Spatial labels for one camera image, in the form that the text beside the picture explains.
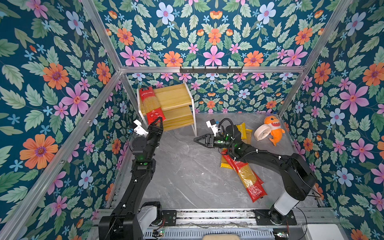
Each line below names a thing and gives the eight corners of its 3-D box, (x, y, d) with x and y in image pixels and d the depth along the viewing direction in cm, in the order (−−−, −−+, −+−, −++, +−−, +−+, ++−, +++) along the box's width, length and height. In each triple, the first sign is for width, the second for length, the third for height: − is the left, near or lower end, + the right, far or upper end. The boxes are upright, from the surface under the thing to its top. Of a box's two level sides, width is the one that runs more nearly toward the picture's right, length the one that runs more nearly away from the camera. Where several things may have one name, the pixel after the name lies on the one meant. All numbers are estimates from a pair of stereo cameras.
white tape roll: (255, 142, 104) (259, 134, 96) (250, 136, 107) (254, 127, 99) (269, 136, 107) (274, 127, 99) (264, 131, 111) (269, 121, 103)
